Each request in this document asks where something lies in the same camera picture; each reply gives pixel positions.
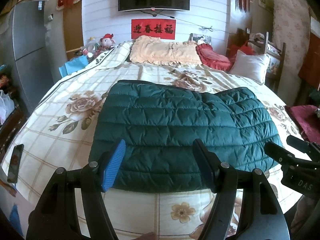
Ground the dark green quilted jacket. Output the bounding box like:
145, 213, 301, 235
88, 80, 281, 193

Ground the maroon velvet cloth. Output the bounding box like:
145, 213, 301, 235
285, 105, 319, 144

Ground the floral cream bed quilt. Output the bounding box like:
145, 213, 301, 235
1, 42, 300, 239

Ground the black smartphone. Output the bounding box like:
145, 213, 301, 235
7, 144, 24, 184

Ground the blue paper bag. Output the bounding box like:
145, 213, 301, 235
59, 55, 88, 77

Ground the white satin pillow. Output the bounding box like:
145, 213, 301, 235
229, 50, 270, 85

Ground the white plastic bag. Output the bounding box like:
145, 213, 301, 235
0, 90, 15, 125

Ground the grey refrigerator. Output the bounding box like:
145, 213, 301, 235
10, 1, 54, 115

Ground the red heart-shaped cushion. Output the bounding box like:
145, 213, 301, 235
195, 43, 232, 72

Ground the peach ruffled pillow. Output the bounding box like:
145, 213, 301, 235
130, 35, 202, 66

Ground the wooden chair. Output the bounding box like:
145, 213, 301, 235
249, 31, 286, 94

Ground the pig plush toy red hat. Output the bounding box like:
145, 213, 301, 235
100, 34, 115, 50

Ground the framed photo on headboard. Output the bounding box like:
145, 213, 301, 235
190, 33, 212, 45

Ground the red Chinese banner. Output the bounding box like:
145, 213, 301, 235
131, 18, 176, 40

